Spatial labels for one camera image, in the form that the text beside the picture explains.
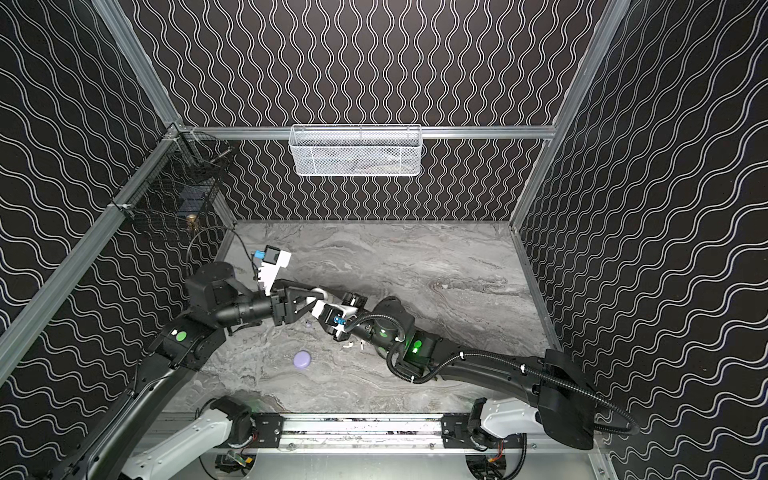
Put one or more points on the white wire mesh basket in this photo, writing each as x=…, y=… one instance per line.
x=356, y=150

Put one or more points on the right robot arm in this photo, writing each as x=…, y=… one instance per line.
x=547, y=394

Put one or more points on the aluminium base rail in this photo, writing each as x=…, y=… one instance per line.
x=358, y=433

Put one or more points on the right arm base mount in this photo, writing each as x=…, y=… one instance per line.
x=460, y=431

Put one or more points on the purple round earbud case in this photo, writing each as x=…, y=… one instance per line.
x=302, y=360

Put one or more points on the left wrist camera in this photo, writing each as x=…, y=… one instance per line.
x=269, y=262

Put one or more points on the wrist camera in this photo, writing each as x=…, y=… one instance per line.
x=333, y=319
x=269, y=262

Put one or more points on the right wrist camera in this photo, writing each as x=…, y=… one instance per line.
x=333, y=319

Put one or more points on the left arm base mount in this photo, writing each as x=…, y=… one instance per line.
x=262, y=430

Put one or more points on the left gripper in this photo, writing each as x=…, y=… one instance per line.
x=278, y=306

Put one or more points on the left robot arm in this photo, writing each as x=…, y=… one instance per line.
x=218, y=305

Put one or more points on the white round earbud case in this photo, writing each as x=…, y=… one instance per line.
x=319, y=294

